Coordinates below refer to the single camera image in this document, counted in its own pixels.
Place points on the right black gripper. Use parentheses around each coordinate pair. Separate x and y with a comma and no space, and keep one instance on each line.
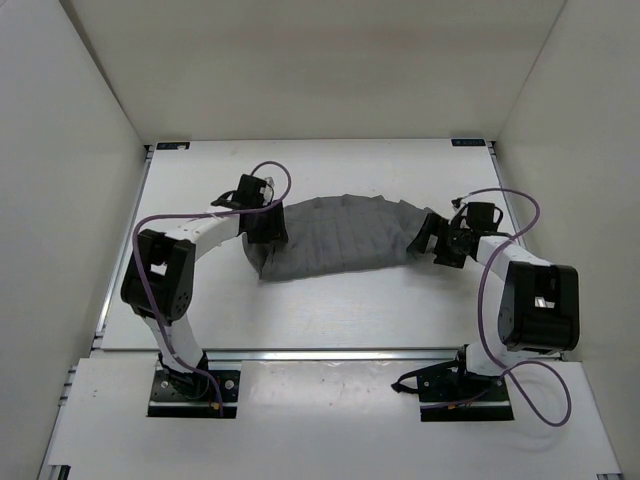
(433,225)

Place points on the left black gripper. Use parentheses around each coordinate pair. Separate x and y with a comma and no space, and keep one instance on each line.
(276,230)

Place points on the grey pleated skirt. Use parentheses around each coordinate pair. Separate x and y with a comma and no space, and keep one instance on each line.
(339,234)

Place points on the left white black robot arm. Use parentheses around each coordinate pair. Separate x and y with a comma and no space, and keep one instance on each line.
(158,283)

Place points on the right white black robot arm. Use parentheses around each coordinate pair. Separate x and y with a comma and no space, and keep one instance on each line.
(539,308)

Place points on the right blue table label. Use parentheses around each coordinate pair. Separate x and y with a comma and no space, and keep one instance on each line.
(468,142)

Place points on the blue table label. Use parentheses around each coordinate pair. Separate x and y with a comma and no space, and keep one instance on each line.
(172,146)
(468,142)

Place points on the left blue table label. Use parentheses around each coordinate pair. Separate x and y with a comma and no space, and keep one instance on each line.
(172,146)

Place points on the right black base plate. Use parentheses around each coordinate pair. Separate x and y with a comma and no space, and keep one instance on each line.
(448,393)

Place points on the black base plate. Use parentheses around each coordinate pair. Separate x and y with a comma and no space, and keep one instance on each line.
(448,393)
(170,399)

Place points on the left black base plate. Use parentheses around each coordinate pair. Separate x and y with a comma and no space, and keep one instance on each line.
(170,399)

